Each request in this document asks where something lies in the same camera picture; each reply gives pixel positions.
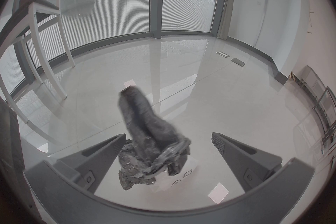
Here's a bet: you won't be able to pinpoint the clear printed wrapper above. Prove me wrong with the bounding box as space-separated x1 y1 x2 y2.
154 157 200 192

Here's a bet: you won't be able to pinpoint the grey padded chair white legs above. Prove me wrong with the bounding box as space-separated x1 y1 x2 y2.
0 0 76 156

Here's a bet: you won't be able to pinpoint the crumpled black plastic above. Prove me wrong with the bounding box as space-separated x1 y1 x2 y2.
117 86 192 191

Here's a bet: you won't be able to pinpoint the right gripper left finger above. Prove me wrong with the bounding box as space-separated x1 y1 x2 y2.
54 133 127 194

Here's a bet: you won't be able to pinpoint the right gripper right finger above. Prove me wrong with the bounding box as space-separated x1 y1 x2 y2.
211 132 283 194

